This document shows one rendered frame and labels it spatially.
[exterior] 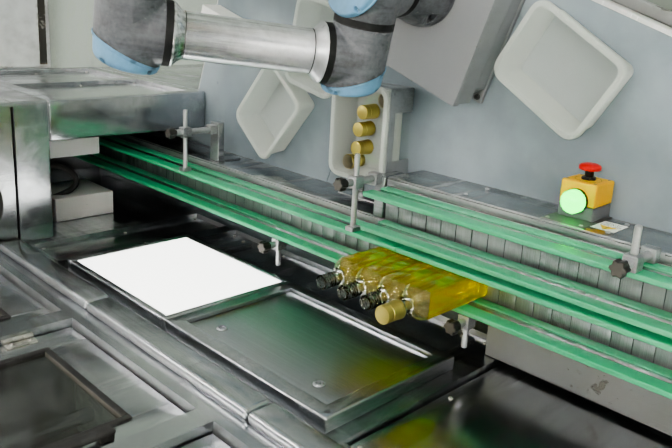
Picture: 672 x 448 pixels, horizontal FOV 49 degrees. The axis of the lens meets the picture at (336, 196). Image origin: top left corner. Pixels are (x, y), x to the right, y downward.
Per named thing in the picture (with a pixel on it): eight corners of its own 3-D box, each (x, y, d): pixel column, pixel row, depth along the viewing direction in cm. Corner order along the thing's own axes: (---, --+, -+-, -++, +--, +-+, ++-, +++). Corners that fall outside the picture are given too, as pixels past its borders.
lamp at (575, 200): (563, 209, 137) (555, 211, 135) (566, 185, 135) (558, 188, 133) (586, 215, 134) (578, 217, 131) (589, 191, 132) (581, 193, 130)
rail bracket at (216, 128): (230, 162, 215) (162, 171, 200) (231, 104, 211) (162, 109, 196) (240, 165, 212) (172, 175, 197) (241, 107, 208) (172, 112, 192)
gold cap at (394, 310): (408, 317, 128) (391, 324, 125) (394, 320, 131) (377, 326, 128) (402, 297, 129) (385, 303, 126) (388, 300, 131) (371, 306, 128)
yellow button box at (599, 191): (576, 207, 143) (556, 214, 138) (581, 170, 141) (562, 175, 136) (610, 216, 138) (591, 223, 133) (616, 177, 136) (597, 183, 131)
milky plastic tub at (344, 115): (352, 168, 184) (327, 172, 178) (358, 78, 178) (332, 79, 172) (405, 183, 172) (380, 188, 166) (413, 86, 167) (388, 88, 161)
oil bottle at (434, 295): (463, 287, 149) (394, 314, 134) (467, 261, 147) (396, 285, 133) (487, 296, 145) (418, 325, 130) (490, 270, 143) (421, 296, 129)
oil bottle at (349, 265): (398, 263, 161) (327, 286, 146) (400, 239, 159) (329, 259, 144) (418, 271, 157) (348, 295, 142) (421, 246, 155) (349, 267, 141)
